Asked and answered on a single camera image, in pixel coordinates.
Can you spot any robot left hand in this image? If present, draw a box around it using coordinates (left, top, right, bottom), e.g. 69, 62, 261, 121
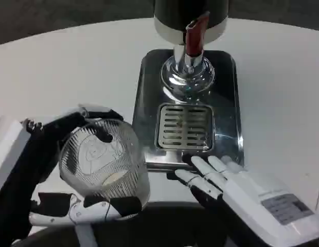
0, 104, 144, 247

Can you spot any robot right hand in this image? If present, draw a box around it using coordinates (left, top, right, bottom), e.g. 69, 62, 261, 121
166, 154, 319, 246

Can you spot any clear ribbed glass cup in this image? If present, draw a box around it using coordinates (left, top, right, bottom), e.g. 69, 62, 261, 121
58, 119, 151, 208

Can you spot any steel slotted drain grid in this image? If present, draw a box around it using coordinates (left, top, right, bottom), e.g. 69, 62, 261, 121
156, 103, 216, 151

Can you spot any steel drip tray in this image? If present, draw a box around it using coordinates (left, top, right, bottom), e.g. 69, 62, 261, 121
132, 48, 244, 173

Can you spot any drink dispenser with chrome base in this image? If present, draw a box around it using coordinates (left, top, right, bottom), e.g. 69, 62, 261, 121
153, 0, 229, 103

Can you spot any red tap handle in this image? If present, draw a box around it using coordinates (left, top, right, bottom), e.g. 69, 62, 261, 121
185, 11, 210, 58

